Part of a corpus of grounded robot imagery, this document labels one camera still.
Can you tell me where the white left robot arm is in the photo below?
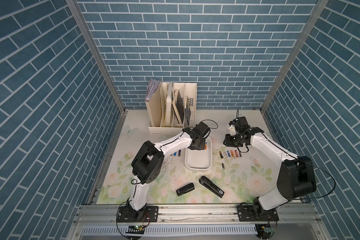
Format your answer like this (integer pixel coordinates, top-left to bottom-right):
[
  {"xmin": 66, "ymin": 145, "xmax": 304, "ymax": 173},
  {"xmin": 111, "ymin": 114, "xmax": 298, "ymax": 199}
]
[{"xmin": 127, "ymin": 122, "xmax": 211, "ymax": 213}]

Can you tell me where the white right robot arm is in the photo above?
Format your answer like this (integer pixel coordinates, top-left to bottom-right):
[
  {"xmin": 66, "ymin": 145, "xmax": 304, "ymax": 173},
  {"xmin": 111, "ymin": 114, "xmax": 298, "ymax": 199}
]
[{"xmin": 223, "ymin": 117, "xmax": 317, "ymax": 213}]

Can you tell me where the white plastic storage tray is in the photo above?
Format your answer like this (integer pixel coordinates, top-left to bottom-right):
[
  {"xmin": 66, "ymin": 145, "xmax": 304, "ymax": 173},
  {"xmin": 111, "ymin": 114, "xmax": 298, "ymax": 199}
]
[{"xmin": 185, "ymin": 137, "xmax": 213, "ymax": 171}]

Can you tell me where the dark small notebook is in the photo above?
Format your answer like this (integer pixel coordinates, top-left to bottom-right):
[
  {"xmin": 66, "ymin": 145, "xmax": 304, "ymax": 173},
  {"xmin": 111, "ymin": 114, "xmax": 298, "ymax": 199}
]
[{"xmin": 185, "ymin": 96, "xmax": 191, "ymax": 127}]

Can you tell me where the beige file organizer rack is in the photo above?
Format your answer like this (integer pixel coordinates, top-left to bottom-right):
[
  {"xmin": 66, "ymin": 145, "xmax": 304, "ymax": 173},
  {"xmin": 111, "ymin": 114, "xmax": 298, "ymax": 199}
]
[{"xmin": 145, "ymin": 81, "xmax": 197, "ymax": 135}]

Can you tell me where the black framed tablet board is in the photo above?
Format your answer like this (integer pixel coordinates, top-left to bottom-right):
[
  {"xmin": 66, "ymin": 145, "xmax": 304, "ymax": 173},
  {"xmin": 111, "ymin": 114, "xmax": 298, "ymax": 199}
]
[{"xmin": 172, "ymin": 89, "xmax": 185, "ymax": 124}]

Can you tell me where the large black stapler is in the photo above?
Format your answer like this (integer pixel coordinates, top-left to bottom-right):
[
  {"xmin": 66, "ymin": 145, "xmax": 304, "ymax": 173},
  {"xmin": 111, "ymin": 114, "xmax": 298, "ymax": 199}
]
[{"xmin": 199, "ymin": 176, "xmax": 225, "ymax": 198}]

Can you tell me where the small black stapler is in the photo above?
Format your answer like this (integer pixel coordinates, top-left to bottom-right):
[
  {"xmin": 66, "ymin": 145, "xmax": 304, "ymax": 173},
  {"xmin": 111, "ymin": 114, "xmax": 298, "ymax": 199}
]
[{"xmin": 176, "ymin": 183, "xmax": 195, "ymax": 197}]

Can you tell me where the purple paper stack folder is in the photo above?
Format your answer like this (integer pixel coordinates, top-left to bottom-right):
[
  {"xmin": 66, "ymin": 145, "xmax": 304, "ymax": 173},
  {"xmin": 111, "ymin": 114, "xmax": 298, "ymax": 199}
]
[{"xmin": 145, "ymin": 79, "xmax": 161, "ymax": 102}]

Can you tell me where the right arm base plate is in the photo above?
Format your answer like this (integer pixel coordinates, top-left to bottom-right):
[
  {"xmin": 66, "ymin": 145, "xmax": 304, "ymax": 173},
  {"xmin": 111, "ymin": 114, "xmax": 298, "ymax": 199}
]
[{"xmin": 237, "ymin": 203, "xmax": 279, "ymax": 222}]

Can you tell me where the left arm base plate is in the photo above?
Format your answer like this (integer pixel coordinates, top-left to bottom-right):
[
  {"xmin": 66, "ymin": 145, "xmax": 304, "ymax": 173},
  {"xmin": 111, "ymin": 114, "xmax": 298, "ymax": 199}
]
[{"xmin": 117, "ymin": 205, "xmax": 159, "ymax": 223}]

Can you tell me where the white ribbed cable duct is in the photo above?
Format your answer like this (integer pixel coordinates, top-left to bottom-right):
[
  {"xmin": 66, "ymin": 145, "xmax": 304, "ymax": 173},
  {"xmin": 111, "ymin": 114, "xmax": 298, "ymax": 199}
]
[{"xmin": 82, "ymin": 224, "xmax": 258, "ymax": 237}]

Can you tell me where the aluminium front rail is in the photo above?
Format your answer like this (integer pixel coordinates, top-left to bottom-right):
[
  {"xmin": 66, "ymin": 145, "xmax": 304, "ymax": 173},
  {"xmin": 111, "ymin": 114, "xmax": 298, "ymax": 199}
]
[{"xmin": 73, "ymin": 203, "xmax": 321, "ymax": 226}]

